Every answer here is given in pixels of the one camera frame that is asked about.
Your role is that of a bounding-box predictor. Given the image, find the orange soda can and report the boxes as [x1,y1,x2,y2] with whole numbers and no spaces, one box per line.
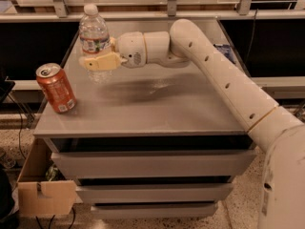
[36,63,76,114]

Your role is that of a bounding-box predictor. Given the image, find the brown cardboard box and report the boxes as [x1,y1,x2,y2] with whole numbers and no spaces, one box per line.
[17,139,76,217]

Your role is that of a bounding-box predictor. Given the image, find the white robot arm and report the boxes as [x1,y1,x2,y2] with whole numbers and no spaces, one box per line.
[79,19,305,229]

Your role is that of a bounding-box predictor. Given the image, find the black cable on floor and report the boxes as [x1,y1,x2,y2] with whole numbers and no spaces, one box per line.
[6,93,30,160]

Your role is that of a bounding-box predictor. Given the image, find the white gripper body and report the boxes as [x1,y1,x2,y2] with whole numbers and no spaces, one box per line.
[115,31,147,69]

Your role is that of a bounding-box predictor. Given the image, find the metal shelf rack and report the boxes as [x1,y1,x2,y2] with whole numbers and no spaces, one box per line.
[1,0,305,22]

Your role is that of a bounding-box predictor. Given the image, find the grey drawer cabinet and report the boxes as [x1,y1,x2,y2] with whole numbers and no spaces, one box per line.
[34,21,254,219]

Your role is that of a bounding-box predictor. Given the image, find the dark blue snack packet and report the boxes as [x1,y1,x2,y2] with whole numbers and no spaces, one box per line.
[213,44,235,64]

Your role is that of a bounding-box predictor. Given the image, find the clear plastic water bottle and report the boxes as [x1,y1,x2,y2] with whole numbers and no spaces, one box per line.
[78,3,112,84]

